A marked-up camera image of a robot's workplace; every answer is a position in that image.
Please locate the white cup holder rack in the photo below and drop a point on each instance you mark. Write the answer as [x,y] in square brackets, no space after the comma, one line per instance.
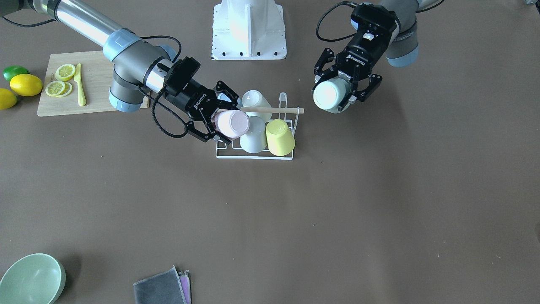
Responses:
[282,111]

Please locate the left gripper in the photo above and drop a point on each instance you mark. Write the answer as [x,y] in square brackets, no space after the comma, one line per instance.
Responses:
[361,52]

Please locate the green bowl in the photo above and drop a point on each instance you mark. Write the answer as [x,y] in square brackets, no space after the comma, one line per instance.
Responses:
[35,279]

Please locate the purple cloth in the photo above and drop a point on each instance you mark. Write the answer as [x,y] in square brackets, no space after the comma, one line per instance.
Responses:
[185,286]

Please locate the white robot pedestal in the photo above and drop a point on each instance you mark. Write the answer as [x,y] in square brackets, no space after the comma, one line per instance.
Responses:
[248,30]

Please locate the yellow lemon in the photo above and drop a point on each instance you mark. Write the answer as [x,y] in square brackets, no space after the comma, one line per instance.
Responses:
[26,85]
[8,99]

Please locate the pink cup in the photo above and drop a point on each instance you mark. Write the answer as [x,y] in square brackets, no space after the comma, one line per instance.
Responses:
[231,123]

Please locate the yellow cup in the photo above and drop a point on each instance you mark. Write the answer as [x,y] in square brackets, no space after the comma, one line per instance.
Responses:
[280,140]

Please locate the yellow plastic knife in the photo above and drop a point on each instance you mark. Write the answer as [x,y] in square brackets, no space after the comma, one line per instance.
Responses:
[81,98]

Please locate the cream white cup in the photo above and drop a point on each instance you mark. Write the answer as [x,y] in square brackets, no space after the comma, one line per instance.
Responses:
[253,98]

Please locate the green lime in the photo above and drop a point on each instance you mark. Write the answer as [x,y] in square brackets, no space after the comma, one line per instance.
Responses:
[13,70]

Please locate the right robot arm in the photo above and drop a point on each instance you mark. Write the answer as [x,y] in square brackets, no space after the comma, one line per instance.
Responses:
[140,68]

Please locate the grey cup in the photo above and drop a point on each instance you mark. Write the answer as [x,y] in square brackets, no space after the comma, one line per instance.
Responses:
[254,140]

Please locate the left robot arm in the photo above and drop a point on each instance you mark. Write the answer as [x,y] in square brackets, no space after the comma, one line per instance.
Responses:
[404,47]

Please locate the lemon slice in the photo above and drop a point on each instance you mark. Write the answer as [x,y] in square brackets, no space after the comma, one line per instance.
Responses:
[65,72]
[59,89]

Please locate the light blue cup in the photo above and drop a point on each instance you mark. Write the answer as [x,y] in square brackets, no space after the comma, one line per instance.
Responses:
[225,98]

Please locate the wooden cutting board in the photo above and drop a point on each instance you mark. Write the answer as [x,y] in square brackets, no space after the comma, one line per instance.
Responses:
[96,76]

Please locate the mint green cup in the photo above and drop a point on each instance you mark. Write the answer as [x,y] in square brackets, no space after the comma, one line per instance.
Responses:
[328,94]

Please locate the grey cloth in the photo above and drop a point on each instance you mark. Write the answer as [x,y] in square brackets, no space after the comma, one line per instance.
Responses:
[163,288]

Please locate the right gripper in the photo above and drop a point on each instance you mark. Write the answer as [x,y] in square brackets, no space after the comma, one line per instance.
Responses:
[195,100]

